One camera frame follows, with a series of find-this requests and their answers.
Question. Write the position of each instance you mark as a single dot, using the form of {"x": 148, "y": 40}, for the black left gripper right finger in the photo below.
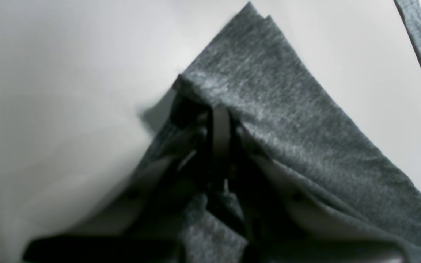
{"x": 282, "y": 222}

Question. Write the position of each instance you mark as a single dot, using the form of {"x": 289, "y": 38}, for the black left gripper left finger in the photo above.
{"x": 142, "y": 224}

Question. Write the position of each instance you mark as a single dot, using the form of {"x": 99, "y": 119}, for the grey t-shirt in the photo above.
{"x": 251, "y": 68}

